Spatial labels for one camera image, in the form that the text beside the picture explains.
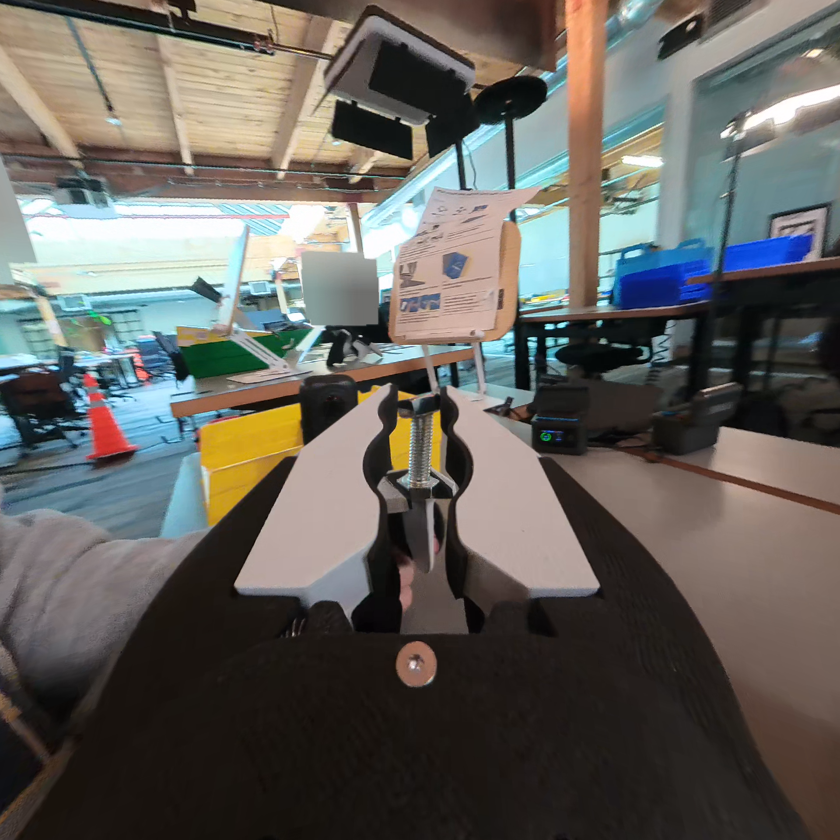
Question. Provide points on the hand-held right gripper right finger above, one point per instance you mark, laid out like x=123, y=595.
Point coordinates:
x=518, y=518

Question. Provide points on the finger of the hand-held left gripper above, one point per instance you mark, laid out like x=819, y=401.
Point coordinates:
x=425, y=525
x=392, y=499

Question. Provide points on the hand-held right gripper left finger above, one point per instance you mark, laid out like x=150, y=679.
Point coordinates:
x=315, y=512

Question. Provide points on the silver hex bolt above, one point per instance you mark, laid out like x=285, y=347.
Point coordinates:
x=423, y=453

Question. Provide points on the person's left forearm grey sleeve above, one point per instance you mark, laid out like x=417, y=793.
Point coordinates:
x=79, y=590

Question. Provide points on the person's left hand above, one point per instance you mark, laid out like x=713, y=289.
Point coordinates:
x=405, y=581

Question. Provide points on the wood-edged desk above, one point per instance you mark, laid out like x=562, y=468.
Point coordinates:
x=590, y=312
x=761, y=270
x=262, y=390

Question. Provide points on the yellow divided plastic bin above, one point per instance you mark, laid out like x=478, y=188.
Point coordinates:
x=249, y=459

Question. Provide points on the black charging case with display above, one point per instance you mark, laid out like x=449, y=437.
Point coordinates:
x=558, y=436

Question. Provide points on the black flat box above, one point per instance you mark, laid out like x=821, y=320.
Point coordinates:
x=623, y=407

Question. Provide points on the black office chair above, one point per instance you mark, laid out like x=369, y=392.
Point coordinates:
x=597, y=355
x=39, y=400

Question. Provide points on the clipboard stand with instruction sheet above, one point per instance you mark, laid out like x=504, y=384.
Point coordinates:
x=446, y=262

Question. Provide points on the grey charging case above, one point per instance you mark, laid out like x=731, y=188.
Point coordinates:
x=689, y=426

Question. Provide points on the orange traffic cone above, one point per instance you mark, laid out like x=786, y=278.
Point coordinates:
x=108, y=433

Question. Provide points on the stack of blue bins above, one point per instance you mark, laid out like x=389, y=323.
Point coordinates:
x=656, y=285

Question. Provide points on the black studio light panel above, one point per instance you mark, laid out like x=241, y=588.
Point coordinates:
x=407, y=72

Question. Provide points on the black floor lamp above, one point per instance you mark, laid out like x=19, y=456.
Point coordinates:
x=508, y=98

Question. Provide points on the black framed sign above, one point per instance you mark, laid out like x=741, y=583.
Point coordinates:
x=797, y=229

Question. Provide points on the black light stand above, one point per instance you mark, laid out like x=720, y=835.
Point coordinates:
x=748, y=145

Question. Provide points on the wooden post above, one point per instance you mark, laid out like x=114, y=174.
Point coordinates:
x=586, y=164

